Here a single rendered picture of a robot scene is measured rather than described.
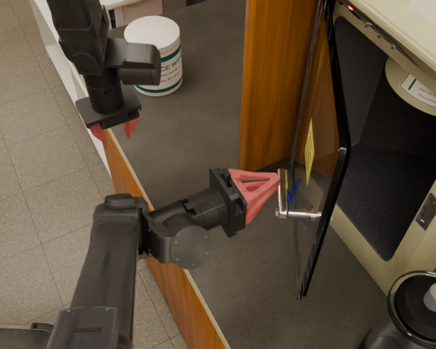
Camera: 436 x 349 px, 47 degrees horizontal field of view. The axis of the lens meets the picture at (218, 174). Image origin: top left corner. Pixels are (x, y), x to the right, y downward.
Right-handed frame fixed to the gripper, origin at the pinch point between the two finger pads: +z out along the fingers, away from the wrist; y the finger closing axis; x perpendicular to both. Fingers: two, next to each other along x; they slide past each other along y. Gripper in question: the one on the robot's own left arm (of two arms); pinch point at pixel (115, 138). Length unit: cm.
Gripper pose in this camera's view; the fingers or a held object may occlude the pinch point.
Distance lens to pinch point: 96.9
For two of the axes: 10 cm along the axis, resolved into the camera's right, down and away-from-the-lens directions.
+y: 8.8, -3.7, 2.9
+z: 0.0, 6.2, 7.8
